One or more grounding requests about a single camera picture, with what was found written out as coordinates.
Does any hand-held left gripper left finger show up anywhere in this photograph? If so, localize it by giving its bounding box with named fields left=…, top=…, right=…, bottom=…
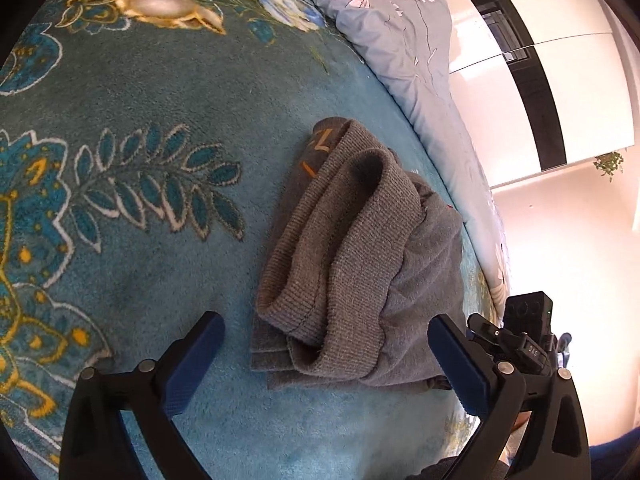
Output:
left=60, top=311, right=226, bottom=480

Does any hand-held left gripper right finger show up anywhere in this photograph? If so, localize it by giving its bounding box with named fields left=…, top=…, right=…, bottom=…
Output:
left=427, top=313, right=592, bottom=480

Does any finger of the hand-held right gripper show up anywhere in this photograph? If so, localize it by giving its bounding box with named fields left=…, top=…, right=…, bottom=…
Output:
left=467, top=313, right=507, bottom=359

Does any grey sweater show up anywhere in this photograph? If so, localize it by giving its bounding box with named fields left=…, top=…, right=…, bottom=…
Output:
left=250, top=116, right=467, bottom=392

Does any green plant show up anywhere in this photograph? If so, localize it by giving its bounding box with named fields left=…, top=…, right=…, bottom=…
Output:
left=592, top=150, right=626, bottom=183

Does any white glossy wardrobe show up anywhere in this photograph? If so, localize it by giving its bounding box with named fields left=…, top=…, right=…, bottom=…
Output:
left=435, top=0, right=640, bottom=191

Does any light blue floral quilt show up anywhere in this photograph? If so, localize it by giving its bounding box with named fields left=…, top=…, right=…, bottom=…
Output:
left=272, top=0, right=511, bottom=318

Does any teal floral blanket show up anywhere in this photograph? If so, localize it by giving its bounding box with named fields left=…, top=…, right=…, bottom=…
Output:
left=0, top=0, right=501, bottom=480

